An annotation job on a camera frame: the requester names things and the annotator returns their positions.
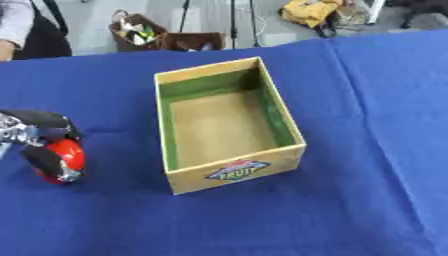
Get brown basket with items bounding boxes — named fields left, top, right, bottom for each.
left=106, top=9, right=170, bottom=53

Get brown open cardboard box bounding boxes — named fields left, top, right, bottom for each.
left=159, top=31, right=228, bottom=52

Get yellow bag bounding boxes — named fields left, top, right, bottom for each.
left=278, top=0, right=347, bottom=29

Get tan cardboard box green inside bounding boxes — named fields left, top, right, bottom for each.
left=152, top=56, right=308, bottom=196

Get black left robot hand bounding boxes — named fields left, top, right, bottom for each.
left=0, top=108, right=86, bottom=183

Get person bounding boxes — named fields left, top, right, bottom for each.
left=0, top=0, right=74, bottom=62

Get red round toy fruit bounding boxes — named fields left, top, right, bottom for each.
left=33, top=138, right=88, bottom=185

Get black tripod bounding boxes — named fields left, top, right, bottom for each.
left=176, top=0, right=263, bottom=50

